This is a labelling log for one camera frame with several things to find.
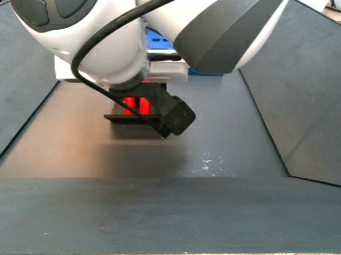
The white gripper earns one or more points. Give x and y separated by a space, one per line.
113 68

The red square-circle peg object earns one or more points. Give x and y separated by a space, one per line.
139 104

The dark grey curved fixture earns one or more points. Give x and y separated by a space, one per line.
123 116

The blue foam shape board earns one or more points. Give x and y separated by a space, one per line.
157 42

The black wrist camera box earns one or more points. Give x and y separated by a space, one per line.
175 115

